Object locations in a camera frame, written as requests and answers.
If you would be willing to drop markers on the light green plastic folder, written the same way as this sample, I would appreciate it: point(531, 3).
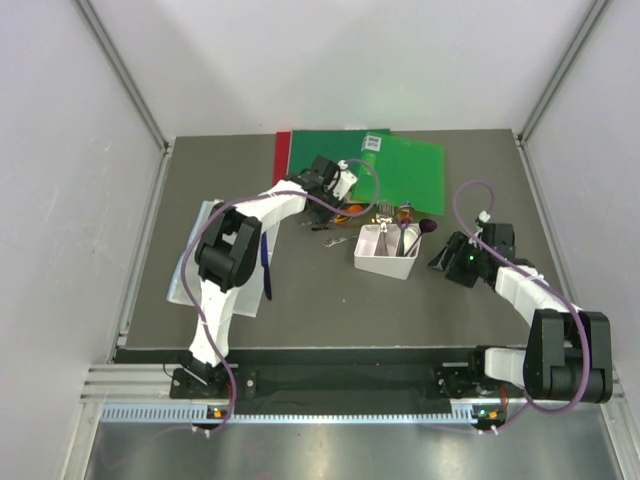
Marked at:
point(401, 171)

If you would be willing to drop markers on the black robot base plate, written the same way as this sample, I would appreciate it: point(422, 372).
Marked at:
point(264, 381)

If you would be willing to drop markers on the dark blue table knife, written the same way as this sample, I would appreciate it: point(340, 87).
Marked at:
point(265, 263)

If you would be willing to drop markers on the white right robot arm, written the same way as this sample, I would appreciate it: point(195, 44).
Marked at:
point(568, 351)

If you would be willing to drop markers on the silver spoon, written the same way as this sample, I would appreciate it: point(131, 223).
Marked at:
point(404, 217)

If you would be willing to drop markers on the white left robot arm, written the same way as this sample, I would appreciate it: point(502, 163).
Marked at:
point(227, 248)

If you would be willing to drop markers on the red folder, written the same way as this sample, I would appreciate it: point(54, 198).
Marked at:
point(281, 155)

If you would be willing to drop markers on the clear mesh zip pouch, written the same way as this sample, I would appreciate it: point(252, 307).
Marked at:
point(244, 300)

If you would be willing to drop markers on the black iridescent spoon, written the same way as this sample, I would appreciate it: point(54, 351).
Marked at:
point(425, 226)

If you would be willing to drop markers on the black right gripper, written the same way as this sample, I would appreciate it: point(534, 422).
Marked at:
point(459, 243)

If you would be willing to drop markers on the white divided plastic container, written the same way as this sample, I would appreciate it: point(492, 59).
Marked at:
point(392, 255)

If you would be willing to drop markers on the grey slotted cable duct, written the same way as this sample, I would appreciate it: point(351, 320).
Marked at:
point(205, 414)

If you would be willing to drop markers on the dark green ring binder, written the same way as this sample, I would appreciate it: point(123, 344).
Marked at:
point(339, 145)

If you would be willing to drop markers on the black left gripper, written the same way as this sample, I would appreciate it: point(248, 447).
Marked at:
point(320, 219)

